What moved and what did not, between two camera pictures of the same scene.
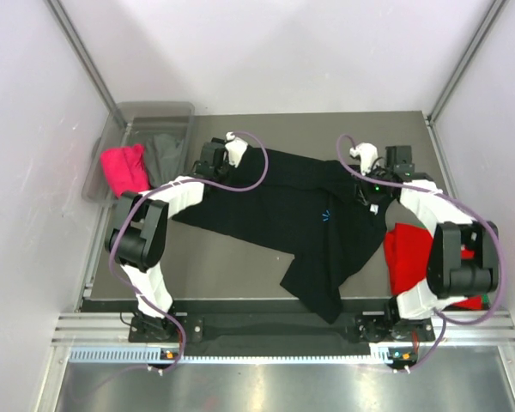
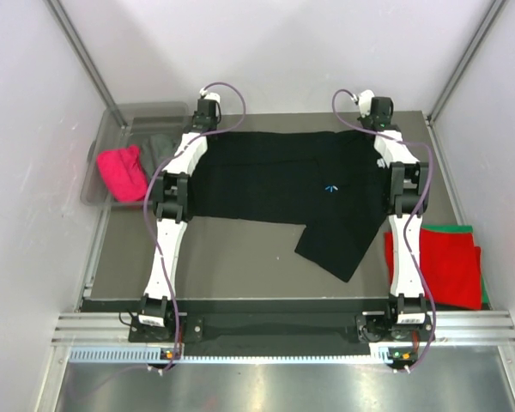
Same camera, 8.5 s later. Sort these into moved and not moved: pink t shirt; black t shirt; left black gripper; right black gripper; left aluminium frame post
Moved: left black gripper; black t shirt; right black gripper
Not moved: pink t shirt; left aluminium frame post
